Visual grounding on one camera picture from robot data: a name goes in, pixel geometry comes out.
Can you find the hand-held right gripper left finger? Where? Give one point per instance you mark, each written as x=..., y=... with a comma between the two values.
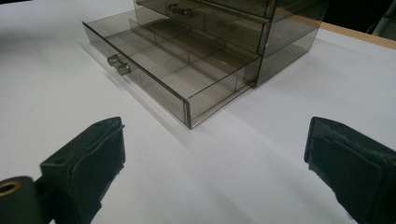
x=90, y=161

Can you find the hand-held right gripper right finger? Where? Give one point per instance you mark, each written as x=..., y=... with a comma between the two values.
x=351, y=168

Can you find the smoky acrylic drawer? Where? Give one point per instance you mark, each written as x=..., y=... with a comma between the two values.
x=174, y=71
x=230, y=31
x=239, y=5

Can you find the wooden table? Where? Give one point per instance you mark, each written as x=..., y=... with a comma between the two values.
x=361, y=34

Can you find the white metal desk frame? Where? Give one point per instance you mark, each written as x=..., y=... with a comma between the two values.
x=387, y=25

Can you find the white table cover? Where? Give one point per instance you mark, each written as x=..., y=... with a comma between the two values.
x=249, y=155

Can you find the smoky acrylic drawer organizer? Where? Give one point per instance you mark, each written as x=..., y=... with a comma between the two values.
x=289, y=34

